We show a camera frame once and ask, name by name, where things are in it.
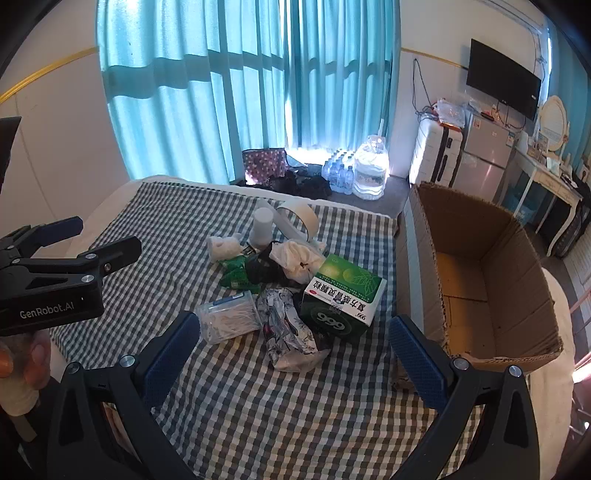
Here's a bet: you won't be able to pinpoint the white bottle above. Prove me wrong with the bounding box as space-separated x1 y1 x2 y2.
250 208 276 247

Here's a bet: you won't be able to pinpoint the clear cotton swab box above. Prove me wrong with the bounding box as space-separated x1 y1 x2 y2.
194 290 262 344

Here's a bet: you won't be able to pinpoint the cardboard box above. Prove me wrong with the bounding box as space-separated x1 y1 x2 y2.
392 182 564 393

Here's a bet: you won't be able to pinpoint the pack of small water bottles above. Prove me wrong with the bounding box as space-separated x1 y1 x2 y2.
322 148 358 195

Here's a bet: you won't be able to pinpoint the green snack packet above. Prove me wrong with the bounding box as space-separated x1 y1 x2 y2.
218 256 252 289

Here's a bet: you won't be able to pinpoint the wall cable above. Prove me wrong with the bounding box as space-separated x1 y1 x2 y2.
412 58 428 116

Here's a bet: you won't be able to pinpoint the black checkered bag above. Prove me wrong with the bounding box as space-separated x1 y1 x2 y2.
554 180 591 259

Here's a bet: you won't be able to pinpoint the green medicine box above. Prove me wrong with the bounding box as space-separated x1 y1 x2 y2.
295 253 387 344

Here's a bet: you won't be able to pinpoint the large water jug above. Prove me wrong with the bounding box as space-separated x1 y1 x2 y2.
353 135 389 200

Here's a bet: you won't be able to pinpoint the white dressing table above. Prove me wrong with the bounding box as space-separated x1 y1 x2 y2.
503 150 585 257

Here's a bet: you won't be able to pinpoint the white tissue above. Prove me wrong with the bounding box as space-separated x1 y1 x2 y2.
206 233 244 264

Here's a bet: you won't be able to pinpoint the checkered cloth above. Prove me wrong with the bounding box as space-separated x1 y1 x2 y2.
51 181 485 480

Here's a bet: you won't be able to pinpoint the person's left hand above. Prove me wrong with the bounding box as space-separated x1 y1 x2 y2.
0 330 61 418

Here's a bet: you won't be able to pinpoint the grey tube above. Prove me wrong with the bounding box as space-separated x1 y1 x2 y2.
255 199 311 241

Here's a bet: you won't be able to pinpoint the teal curtain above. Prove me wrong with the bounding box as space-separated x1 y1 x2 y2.
96 0 402 185
547 21 591 171

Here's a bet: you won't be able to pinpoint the oval white mirror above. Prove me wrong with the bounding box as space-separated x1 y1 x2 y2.
538 95 570 153

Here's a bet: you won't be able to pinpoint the beige tape roll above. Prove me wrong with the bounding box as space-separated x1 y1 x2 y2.
276 199 318 241

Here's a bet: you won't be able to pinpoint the silver fridge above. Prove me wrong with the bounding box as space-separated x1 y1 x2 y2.
452 111 515 206

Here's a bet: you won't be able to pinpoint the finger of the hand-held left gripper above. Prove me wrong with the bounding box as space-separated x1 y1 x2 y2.
0 216 84 260
14 236 142 284

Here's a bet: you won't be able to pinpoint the black fabric bundle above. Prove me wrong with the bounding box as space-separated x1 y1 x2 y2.
247 244 287 284

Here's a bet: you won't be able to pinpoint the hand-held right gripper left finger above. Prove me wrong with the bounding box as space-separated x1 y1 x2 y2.
46 310 202 480

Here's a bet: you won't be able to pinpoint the polka-dot bag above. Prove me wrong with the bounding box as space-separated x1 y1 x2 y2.
242 148 288 183

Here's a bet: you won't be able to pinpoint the black television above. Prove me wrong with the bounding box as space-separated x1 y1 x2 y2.
465 39 542 121

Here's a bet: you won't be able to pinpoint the plastic bags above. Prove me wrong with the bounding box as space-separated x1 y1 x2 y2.
434 98 467 127

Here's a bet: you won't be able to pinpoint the white cloth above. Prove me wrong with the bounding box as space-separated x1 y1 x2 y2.
269 239 326 284

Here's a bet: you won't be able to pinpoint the black clothes pile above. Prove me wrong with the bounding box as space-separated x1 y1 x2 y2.
238 164 333 199

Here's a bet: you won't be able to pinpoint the floral packet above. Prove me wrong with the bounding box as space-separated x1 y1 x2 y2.
256 285 332 372

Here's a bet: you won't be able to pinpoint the white suitcase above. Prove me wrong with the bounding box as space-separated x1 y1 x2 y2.
409 117 464 188

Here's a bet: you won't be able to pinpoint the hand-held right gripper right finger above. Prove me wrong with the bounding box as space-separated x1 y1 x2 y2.
388 315 541 480

